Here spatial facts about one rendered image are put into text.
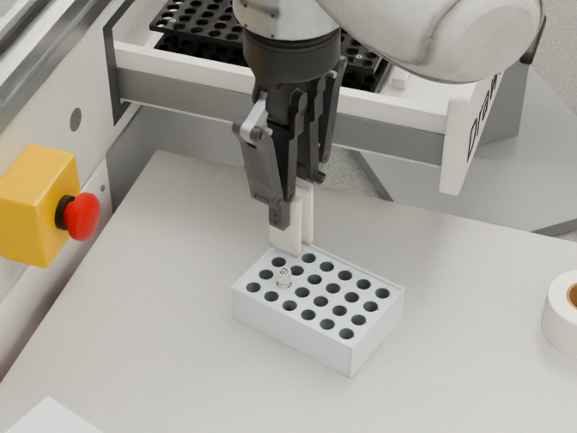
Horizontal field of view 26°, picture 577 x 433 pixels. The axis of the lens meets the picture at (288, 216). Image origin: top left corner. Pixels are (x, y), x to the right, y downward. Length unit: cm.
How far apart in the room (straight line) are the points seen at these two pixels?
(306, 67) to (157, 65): 27
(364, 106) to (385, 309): 19
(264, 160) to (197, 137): 48
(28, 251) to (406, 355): 33
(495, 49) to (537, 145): 175
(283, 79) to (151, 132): 39
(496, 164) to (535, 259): 125
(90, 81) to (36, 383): 28
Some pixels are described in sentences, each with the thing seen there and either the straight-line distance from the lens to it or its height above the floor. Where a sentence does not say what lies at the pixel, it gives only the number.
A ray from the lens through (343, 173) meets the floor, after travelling 242.
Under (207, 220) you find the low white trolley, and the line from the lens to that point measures 119.
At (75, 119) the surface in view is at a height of 88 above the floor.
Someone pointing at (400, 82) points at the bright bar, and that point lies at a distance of 122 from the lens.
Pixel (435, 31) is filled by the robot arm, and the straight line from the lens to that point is 71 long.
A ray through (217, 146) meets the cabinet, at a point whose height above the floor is 60.
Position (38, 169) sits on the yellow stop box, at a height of 91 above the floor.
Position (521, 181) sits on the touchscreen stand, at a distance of 239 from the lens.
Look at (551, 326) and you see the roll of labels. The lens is 109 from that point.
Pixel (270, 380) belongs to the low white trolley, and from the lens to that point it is 105.
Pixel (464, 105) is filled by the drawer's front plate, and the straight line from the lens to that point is 107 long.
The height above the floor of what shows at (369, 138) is 85.
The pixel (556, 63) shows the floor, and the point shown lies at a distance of 278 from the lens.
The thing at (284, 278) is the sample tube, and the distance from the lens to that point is 107.
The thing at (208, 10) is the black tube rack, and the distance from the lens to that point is 122.
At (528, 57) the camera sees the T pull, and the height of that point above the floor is 91.
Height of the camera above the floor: 156
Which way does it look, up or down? 42 degrees down
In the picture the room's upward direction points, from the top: straight up
